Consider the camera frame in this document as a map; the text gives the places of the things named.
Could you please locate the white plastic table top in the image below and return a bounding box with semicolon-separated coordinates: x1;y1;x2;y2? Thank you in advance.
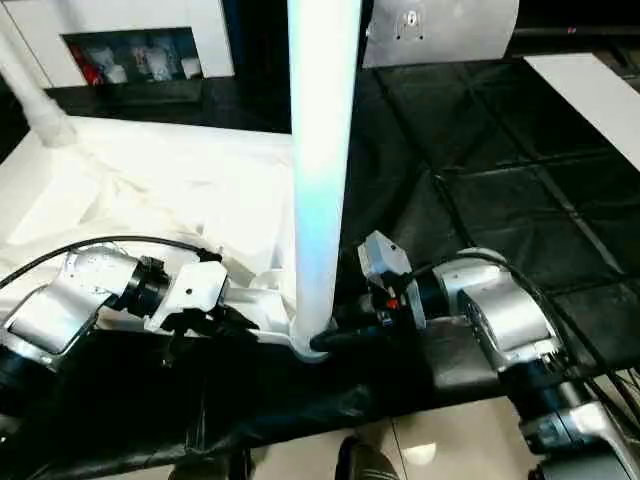
0;114;341;364

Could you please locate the white plastic table leg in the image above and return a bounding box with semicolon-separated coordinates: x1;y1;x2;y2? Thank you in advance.
285;0;364;351
0;22;76;149

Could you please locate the black right robot foot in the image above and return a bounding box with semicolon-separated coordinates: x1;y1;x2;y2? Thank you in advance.
334;435;396;480

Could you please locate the black robot foot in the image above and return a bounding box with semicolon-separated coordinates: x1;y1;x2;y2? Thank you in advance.
334;435;396;480
167;447;251;480

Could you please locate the black left robot foot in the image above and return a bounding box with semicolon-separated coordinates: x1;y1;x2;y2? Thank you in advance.
167;447;251;480

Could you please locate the black work mat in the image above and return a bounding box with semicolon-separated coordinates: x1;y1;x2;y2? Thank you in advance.
0;54;640;476

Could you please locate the red box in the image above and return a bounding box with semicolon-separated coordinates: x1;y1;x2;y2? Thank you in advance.
69;47;104;86

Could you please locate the white cabinet with glass doors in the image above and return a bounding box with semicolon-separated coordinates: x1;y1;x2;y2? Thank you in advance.
0;0;236;90

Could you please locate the white flat board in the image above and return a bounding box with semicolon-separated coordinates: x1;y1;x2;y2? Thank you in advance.
522;52;640;171

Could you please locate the black device with red light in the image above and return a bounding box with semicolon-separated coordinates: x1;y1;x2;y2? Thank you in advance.
512;22;640;56

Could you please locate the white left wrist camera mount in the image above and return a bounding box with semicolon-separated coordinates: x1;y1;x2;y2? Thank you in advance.
145;260;231;334

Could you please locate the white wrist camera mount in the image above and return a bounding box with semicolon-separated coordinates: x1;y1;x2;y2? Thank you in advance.
357;230;426;329
145;260;231;334

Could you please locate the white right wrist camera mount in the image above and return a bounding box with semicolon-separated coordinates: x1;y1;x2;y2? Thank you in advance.
357;230;426;329

